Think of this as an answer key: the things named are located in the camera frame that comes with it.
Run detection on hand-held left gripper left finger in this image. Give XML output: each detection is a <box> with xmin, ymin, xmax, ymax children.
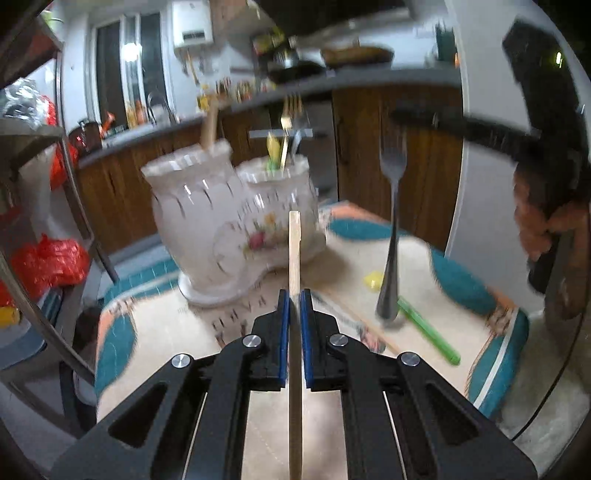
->
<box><xmin>48</xmin><ymin>288</ymin><xmax>291</xmax><ymax>480</ymax></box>

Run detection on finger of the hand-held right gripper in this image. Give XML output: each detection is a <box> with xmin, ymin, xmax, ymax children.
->
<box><xmin>390</xmin><ymin>106</ymin><xmax>539</xmax><ymax>162</ymax></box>

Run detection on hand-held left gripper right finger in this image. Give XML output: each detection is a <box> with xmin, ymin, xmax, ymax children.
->
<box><xmin>299</xmin><ymin>289</ymin><xmax>540</xmax><ymax>480</ymax></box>

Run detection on silver fork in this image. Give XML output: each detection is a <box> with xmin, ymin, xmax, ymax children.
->
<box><xmin>375</xmin><ymin>134</ymin><xmax>408</xmax><ymax>325</ymax></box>

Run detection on white ceramic floral utensil holder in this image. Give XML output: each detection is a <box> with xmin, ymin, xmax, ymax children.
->
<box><xmin>141</xmin><ymin>141</ymin><xmax>328</xmax><ymax>308</ymax></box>

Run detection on person's right hand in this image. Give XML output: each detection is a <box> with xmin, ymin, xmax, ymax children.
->
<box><xmin>512</xmin><ymin>171</ymin><xmax>583</xmax><ymax>289</ymax></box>

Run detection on wooden kitchen cabinets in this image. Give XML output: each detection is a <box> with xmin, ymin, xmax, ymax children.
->
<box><xmin>76</xmin><ymin>85</ymin><xmax>465</xmax><ymax>261</ymax></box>

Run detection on printed quilted table cloth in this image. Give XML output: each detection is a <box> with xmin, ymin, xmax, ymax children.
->
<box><xmin>95</xmin><ymin>200</ymin><xmax>529</xmax><ymax>480</ymax></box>

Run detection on grey kitchen countertop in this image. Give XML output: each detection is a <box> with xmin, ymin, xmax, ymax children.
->
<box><xmin>78</xmin><ymin>67</ymin><xmax>462</xmax><ymax>168</ymax></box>

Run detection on brown frying pan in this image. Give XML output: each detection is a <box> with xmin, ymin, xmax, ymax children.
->
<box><xmin>320</xmin><ymin>45</ymin><xmax>396</xmax><ymax>69</ymax></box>

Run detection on built-in oven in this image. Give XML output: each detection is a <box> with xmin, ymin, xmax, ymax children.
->
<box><xmin>248</xmin><ymin>99</ymin><xmax>336</xmax><ymax>191</ymax></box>

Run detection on black range hood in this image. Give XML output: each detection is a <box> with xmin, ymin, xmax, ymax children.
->
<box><xmin>253</xmin><ymin>0</ymin><xmax>413</xmax><ymax>34</ymax></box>

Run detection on black wok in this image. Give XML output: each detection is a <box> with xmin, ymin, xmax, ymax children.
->
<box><xmin>267</xmin><ymin>60</ymin><xmax>327</xmax><ymax>85</ymax></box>

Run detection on large red plastic bag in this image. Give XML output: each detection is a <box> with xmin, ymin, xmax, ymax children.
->
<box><xmin>10</xmin><ymin>234</ymin><xmax>91</xmax><ymax>291</ymax></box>

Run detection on kitchen faucet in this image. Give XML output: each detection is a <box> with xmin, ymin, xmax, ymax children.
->
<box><xmin>147</xmin><ymin>91</ymin><xmax>179</xmax><ymax>126</ymax></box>

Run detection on dark red pressure cooker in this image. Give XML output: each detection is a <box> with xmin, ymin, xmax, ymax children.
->
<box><xmin>68</xmin><ymin>120</ymin><xmax>101</xmax><ymax>154</ymax></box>

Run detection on small red plastic bag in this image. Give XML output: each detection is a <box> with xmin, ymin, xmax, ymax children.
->
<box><xmin>44</xmin><ymin>95</ymin><xmax>80</xmax><ymax>191</ymax></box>

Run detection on white water heater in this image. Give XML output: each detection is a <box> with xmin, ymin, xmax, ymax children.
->
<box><xmin>172</xmin><ymin>0</ymin><xmax>214</xmax><ymax>48</ymax></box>

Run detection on kitchen window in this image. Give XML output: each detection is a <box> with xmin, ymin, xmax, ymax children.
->
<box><xmin>89</xmin><ymin>11</ymin><xmax>171</xmax><ymax>126</ymax></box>

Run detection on metal shelf rack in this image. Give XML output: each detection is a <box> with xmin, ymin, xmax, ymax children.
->
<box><xmin>0</xmin><ymin>0</ymin><xmax>120</xmax><ymax>439</ymax></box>

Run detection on clear plastic bag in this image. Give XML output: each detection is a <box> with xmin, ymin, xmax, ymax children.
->
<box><xmin>0</xmin><ymin>78</ymin><xmax>51</xmax><ymax>131</ymax></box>

